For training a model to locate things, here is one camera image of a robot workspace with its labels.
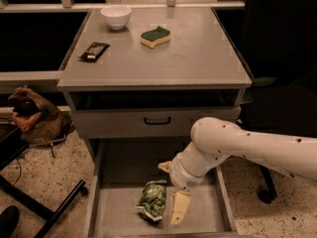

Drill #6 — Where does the black chair base left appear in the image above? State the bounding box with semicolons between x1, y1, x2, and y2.
0;123;88;238

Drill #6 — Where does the green yellow sponge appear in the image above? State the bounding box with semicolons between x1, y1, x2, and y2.
141;26;170;49

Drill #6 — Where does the dark snack bar wrapper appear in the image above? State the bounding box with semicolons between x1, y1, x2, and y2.
79;42;110;62

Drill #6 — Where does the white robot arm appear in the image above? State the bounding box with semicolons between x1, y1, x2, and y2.
158;117;317;225

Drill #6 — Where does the black office chair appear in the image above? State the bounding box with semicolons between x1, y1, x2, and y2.
217;0;317;204

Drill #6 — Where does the black shoe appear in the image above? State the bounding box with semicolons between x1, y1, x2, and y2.
0;205;20;238

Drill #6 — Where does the grey drawer cabinet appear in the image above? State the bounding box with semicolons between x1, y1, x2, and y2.
56;6;253;238

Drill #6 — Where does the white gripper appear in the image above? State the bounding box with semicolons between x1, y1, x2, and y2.
158;153;204;225

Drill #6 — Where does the brown backpack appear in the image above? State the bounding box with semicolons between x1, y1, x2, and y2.
8;86;73;147

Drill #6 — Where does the white ceramic bowl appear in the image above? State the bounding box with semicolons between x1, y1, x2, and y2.
101;5;132;30

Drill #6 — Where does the open grey middle drawer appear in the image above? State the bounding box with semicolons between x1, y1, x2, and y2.
83;137;237;238

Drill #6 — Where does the green jalapeno chip bag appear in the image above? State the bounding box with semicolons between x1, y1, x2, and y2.
137;180;166;222

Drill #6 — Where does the closed drawer with black handle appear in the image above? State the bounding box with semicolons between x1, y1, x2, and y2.
71;106;241;138

